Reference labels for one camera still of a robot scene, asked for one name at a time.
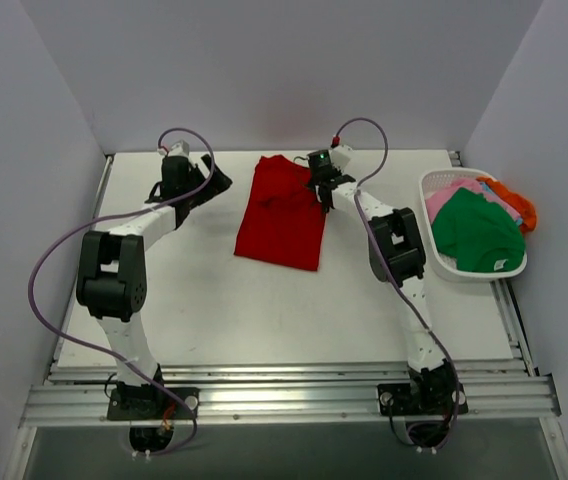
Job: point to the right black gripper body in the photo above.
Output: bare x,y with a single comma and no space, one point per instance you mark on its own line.
325,181

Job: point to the pink t-shirt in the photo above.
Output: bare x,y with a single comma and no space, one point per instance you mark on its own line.
437,200

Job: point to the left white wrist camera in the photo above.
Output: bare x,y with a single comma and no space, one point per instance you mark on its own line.
179,148

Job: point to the green t-shirt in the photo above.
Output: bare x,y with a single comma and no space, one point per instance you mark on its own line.
478,235

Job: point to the light blue t-shirt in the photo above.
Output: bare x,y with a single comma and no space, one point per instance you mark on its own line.
492,197

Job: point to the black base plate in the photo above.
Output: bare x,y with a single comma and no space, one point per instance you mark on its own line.
129,403
408,399

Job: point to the red t-shirt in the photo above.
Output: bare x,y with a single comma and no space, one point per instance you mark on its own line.
283,223

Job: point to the white laundry basket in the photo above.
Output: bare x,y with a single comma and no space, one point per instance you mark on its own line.
433,181

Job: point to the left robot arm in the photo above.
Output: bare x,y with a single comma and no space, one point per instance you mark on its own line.
112,277

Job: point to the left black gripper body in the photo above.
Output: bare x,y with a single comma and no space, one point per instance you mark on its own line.
203,181

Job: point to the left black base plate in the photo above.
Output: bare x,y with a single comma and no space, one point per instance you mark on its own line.
129,403

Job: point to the orange t-shirt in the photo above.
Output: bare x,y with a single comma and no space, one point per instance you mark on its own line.
525,207

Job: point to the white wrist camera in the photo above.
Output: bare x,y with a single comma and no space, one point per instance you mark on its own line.
340,154
179,148

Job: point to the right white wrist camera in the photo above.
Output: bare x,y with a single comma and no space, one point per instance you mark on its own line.
340,154

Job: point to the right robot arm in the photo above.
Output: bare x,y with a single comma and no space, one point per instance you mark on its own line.
396,256

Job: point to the aluminium rail frame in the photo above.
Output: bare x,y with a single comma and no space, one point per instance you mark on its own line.
264,344

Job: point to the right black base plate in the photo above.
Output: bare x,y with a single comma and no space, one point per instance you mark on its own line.
408,399

